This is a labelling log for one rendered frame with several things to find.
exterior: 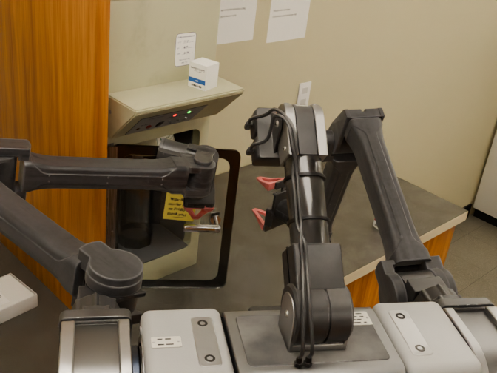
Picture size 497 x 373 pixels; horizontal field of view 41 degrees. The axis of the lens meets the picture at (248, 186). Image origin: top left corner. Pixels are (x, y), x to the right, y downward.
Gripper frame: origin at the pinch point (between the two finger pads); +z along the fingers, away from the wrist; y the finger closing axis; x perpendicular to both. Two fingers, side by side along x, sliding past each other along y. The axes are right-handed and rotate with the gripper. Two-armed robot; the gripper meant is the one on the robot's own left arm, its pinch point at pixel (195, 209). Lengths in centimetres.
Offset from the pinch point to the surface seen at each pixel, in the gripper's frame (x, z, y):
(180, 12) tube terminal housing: -6.0, -28.6, -34.2
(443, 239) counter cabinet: 99, 65, -38
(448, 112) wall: 152, 115, -154
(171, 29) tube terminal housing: -7.9, -26.0, -31.3
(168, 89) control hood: -7.6, -16.5, -21.7
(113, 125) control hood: -19.6, -14.3, -11.3
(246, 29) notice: 21, 21, -92
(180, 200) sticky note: -3.2, 4.4, -5.2
